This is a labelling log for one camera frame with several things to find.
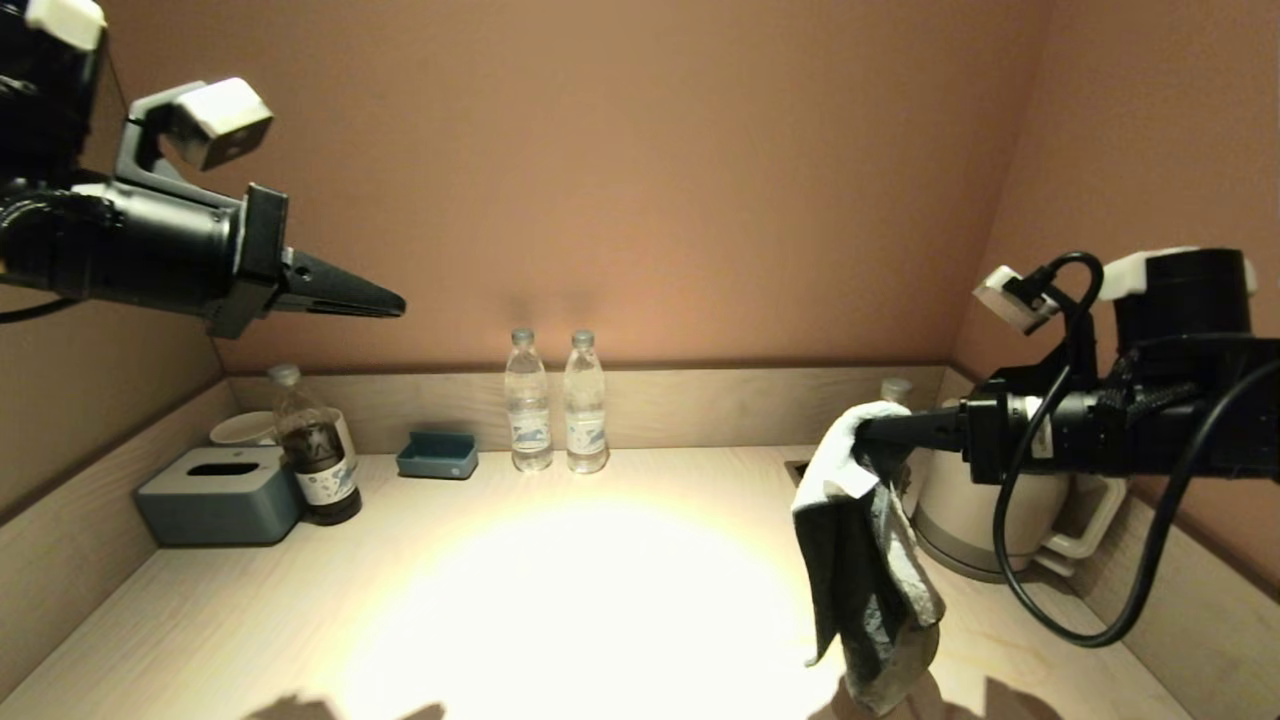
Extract small blue tray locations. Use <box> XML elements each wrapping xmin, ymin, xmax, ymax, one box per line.
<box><xmin>396</xmin><ymin>432</ymin><xmax>479</xmax><ymax>481</ymax></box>

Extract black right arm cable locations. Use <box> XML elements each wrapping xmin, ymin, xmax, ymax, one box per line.
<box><xmin>993</xmin><ymin>250</ymin><xmax>1280</xmax><ymax>649</ymax></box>

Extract grey kettle base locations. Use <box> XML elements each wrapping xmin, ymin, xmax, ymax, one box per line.
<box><xmin>908</xmin><ymin>520</ymin><xmax>1077</xmax><ymax>585</ymax></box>

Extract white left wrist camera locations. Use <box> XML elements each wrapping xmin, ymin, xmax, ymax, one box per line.
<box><xmin>115</xmin><ymin>78</ymin><xmax>273</xmax><ymax>206</ymax></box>

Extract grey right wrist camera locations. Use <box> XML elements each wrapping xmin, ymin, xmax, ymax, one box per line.
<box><xmin>973</xmin><ymin>264</ymin><xmax>1063</xmax><ymax>337</ymax></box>

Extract light blue microfiber cloth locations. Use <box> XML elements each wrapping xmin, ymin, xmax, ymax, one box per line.
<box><xmin>790</xmin><ymin>400</ymin><xmax>947</xmax><ymax>717</ymax></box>

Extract cream electric kettle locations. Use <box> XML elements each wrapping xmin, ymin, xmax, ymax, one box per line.
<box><xmin>905</xmin><ymin>398</ymin><xmax>1131</xmax><ymax>583</ymax></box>

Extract blue-grey tissue box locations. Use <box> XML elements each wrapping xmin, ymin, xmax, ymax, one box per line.
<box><xmin>135</xmin><ymin>447</ymin><xmax>304</xmax><ymax>547</ymax></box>

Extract white ceramic cup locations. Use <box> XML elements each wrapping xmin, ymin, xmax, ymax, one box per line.
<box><xmin>210</xmin><ymin>412</ymin><xmax>282</xmax><ymax>448</ymax></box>

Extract clear water bottle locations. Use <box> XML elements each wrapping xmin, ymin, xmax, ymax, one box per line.
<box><xmin>505</xmin><ymin>329</ymin><xmax>553</xmax><ymax>473</ymax></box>
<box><xmin>563</xmin><ymin>331</ymin><xmax>609</xmax><ymax>475</ymax></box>

